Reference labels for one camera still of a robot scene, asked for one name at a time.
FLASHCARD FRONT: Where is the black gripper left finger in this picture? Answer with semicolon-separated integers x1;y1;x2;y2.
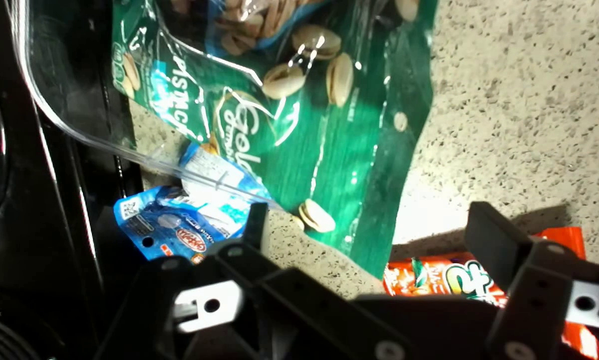
98;200;295;360

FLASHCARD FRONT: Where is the black electric stove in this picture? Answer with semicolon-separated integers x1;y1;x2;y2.
0;0;146;360

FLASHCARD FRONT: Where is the blue snack packet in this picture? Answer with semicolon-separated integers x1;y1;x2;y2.
112;140;273;263

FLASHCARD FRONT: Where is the green bottle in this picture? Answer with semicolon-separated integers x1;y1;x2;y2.
8;0;275;204

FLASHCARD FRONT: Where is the green pistachio packet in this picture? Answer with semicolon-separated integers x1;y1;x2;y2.
110;0;441;282

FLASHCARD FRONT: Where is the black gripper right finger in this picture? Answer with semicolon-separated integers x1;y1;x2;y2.
463;200;599;360

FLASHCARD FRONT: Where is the red orange snack packet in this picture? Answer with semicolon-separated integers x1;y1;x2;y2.
381;226;599;360

